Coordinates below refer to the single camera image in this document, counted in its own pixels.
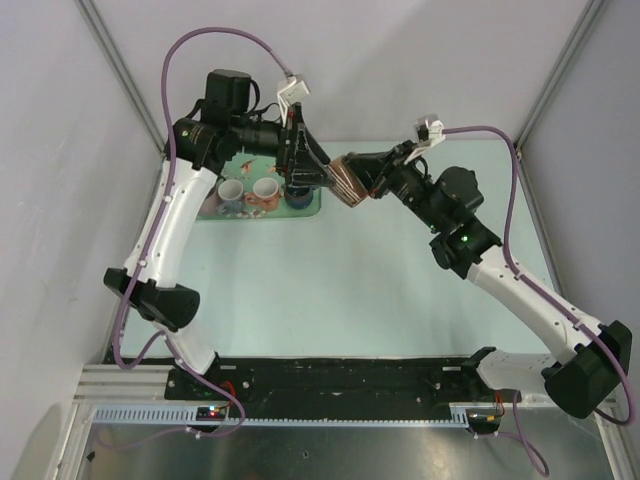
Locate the grey slotted cable duct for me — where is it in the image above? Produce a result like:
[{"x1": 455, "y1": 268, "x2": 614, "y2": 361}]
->
[{"x1": 93, "y1": 405, "x2": 500, "y2": 428}]

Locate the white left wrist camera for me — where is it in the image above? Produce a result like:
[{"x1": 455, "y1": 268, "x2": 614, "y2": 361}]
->
[{"x1": 276, "y1": 74, "x2": 310, "y2": 119}]

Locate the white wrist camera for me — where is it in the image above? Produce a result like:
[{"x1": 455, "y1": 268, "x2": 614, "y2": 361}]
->
[
  {"x1": 276, "y1": 74, "x2": 310, "y2": 119},
  {"x1": 404, "y1": 113, "x2": 446, "y2": 164}
]

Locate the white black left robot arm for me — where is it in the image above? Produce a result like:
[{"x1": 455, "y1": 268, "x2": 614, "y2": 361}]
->
[{"x1": 104, "y1": 69, "x2": 336, "y2": 399}]

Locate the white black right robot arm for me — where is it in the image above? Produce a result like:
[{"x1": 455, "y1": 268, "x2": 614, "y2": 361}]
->
[{"x1": 332, "y1": 141, "x2": 632, "y2": 419}]

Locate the left aluminium frame post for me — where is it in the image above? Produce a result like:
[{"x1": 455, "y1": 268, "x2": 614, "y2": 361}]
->
[{"x1": 74, "y1": 0, "x2": 165, "y2": 152}]

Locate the aluminium frame post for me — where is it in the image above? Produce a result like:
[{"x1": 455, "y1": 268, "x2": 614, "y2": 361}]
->
[
  {"x1": 74, "y1": 0, "x2": 165, "y2": 152},
  {"x1": 510, "y1": 0, "x2": 609, "y2": 154}
]

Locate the brown striped mug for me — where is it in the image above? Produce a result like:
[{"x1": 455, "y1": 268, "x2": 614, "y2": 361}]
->
[{"x1": 328, "y1": 156, "x2": 369, "y2": 208}]

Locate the green floral placemat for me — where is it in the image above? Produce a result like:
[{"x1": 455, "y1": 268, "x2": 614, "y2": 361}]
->
[{"x1": 197, "y1": 153, "x2": 322, "y2": 220}]

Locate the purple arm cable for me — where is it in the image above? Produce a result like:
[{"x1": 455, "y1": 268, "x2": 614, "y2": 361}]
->
[
  {"x1": 94, "y1": 28, "x2": 296, "y2": 450},
  {"x1": 442, "y1": 124, "x2": 634, "y2": 476}
]

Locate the grey blue small mug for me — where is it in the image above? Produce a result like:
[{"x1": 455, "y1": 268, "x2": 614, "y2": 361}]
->
[{"x1": 217, "y1": 179, "x2": 244, "y2": 215}]

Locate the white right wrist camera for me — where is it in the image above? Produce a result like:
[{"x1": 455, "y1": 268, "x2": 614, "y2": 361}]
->
[{"x1": 404, "y1": 113, "x2": 446, "y2": 164}]

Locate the right aluminium frame post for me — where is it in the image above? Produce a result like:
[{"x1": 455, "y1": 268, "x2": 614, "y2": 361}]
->
[{"x1": 510, "y1": 0, "x2": 609, "y2": 154}]

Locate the salmon pink mug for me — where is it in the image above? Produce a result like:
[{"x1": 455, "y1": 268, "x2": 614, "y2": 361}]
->
[{"x1": 245, "y1": 177, "x2": 281, "y2": 212}]

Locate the dark blue mug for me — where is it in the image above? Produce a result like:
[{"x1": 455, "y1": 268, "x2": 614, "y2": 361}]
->
[{"x1": 284, "y1": 185, "x2": 314, "y2": 210}]

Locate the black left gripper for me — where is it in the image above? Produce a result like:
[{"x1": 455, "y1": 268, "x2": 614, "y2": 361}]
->
[{"x1": 230, "y1": 102, "x2": 335, "y2": 188}]

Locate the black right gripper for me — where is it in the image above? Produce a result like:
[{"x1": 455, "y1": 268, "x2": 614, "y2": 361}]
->
[{"x1": 344, "y1": 140, "x2": 446, "y2": 232}]

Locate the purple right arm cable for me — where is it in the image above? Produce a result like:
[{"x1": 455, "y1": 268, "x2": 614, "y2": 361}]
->
[{"x1": 442, "y1": 124, "x2": 634, "y2": 476}]

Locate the aluminium front rail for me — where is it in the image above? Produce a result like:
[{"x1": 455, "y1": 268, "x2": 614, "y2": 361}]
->
[{"x1": 73, "y1": 364, "x2": 614, "y2": 407}]

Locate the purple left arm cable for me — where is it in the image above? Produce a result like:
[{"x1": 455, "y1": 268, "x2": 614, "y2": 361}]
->
[{"x1": 94, "y1": 28, "x2": 296, "y2": 450}]

